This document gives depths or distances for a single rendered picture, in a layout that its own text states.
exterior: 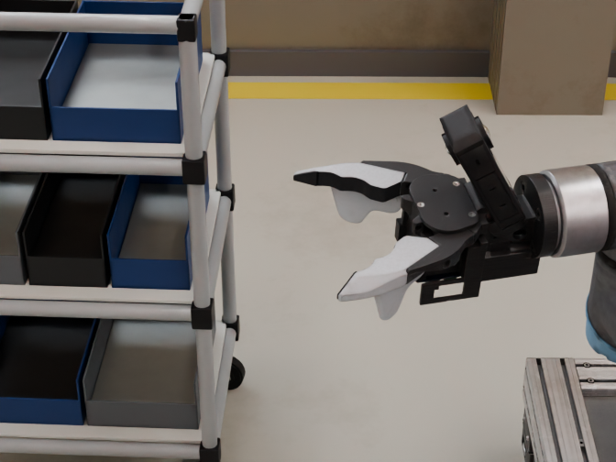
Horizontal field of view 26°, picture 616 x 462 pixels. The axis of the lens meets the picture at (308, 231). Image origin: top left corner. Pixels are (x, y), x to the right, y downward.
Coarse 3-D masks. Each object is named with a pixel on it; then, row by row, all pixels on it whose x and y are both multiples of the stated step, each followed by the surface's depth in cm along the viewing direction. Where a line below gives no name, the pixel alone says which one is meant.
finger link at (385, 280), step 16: (400, 240) 106; (416, 240) 106; (400, 256) 104; (416, 256) 104; (368, 272) 103; (384, 272) 103; (400, 272) 103; (352, 288) 102; (368, 288) 102; (384, 288) 103; (400, 288) 106; (384, 304) 105; (400, 304) 107
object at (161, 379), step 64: (0, 0) 233; (64, 0) 233; (192, 0) 202; (0, 64) 224; (64, 64) 219; (128, 64) 230; (192, 64) 200; (0, 128) 213; (64, 128) 213; (128, 128) 212; (192, 128) 206; (0, 192) 248; (64, 192) 245; (128, 192) 241; (192, 192) 212; (0, 256) 227; (64, 256) 228; (128, 256) 233; (192, 256) 220; (0, 320) 264; (64, 320) 270; (128, 320) 268; (192, 320) 226; (0, 384) 253; (64, 384) 253; (128, 384) 251; (192, 384) 251; (0, 448) 246; (64, 448) 245; (128, 448) 244; (192, 448) 244
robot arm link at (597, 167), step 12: (600, 168) 112; (612, 168) 112; (600, 180) 111; (612, 180) 111; (612, 192) 110; (612, 204) 110; (612, 216) 110; (612, 228) 110; (612, 240) 111; (612, 252) 115
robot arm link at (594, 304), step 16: (592, 272) 119; (608, 272) 116; (592, 288) 119; (608, 288) 117; (592, 304) 119; (608, 304) 117; (592, 320) 120; (608, 320) 117; (592, 336) 121; (608, 336) 119; (608, 352) 120
